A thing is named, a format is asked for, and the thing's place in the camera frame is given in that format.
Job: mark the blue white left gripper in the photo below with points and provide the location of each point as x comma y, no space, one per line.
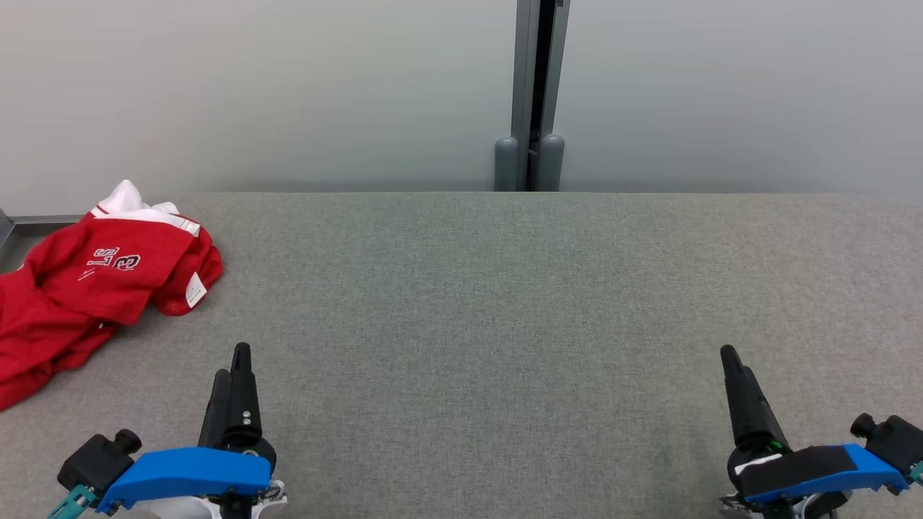
187,472

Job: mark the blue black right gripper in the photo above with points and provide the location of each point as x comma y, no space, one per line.
807,468

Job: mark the red shirt with white sleeves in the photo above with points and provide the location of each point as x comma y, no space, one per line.
122,274

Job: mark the grey fabric table cover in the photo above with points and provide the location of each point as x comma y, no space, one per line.
490,324

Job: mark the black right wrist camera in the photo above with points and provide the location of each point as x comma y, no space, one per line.
894,440

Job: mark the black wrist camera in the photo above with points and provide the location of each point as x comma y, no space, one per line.
894,440
97,461

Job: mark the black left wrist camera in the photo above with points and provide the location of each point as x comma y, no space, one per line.
97,461

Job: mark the grey metal frame rail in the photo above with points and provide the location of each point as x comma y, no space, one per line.
43,220

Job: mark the grey vertical partition post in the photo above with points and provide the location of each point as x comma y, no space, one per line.
525,72

